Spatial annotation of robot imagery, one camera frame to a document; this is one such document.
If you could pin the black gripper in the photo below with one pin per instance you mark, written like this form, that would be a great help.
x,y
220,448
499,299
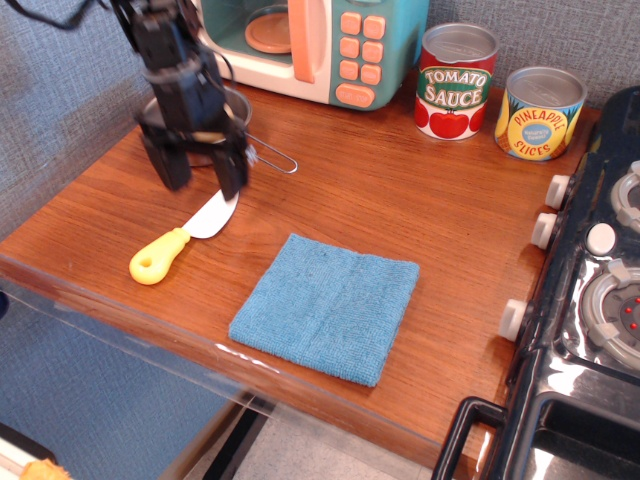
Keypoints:
x,y
192,98

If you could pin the beige toy potato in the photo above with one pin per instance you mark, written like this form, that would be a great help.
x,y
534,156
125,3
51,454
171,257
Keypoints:
x,y
208,137

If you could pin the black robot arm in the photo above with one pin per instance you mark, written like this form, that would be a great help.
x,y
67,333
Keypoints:
x,y
163,33

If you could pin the blue folded cloth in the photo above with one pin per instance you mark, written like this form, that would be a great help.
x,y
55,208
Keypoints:
x,y
328,309

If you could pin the small steel saucepan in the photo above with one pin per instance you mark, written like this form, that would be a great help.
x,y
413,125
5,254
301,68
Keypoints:
x,y
242,111

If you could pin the teal toy microwave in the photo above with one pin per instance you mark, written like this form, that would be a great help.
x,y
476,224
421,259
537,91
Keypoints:
x,y
350,54

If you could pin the tomato sauce can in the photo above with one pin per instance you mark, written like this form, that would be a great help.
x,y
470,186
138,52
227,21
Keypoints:
x,y
454,79

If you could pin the pineapple slices can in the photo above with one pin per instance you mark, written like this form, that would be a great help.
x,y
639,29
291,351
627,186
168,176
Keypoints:
x,y
539,113

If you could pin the white stove knob lower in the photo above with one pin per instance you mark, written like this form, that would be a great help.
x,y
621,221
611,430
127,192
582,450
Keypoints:
x,y
512,319

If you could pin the white stove knob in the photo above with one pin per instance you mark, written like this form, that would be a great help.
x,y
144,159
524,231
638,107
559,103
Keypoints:
x,y
556,191
543,229
512,319

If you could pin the orange fuzzy object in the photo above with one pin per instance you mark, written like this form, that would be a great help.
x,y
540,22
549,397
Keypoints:
x,y
44,470

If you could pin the white stove knob middle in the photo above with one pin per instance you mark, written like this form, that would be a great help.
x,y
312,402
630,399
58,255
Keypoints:
x,y
543,229

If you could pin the white stove knob upper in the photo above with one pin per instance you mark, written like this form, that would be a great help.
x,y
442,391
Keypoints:
x,y
556,191

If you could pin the white round stove button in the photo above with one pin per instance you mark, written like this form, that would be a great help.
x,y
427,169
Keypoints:
x,y
600,239

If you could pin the grey stove burner rear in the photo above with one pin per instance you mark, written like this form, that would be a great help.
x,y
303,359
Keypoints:
x,y
626,214

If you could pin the grey stove burner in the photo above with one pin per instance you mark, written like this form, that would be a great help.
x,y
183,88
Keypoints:
x,y
626,214
610,312

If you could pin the grey stove burner front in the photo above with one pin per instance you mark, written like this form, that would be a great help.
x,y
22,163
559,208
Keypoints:
x,y
610,312

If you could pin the black toy stove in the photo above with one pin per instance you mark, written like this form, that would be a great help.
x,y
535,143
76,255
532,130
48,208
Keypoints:
x,y
573,410

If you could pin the yellow handled toy knife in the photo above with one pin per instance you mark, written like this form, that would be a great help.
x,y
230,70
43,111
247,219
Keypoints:
x,y
151,264

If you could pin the black oven door handle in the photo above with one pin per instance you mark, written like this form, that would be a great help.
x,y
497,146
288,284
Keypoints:
x,y
471,411

